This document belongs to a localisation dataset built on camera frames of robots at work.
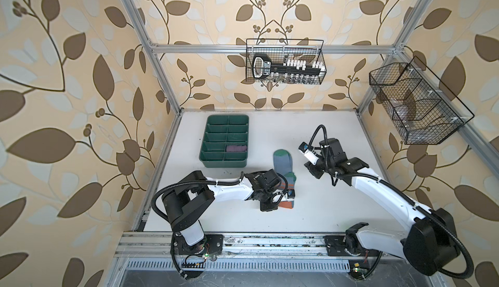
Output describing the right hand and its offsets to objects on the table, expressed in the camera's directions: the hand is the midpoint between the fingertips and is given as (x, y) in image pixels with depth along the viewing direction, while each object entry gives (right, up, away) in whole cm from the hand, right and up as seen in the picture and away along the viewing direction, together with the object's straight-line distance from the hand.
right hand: (310, 162), depth 84 cm
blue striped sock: (-10, -3, +12) cm, 16 cm away
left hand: (-14, -17, 0) cm, 22 cm away
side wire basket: (+40, +22, -11) cm, 47 cm away
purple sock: (-37, +5, +13) cm, 40 cm away
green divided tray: (-44, +14, +23) cm, 51 cm away
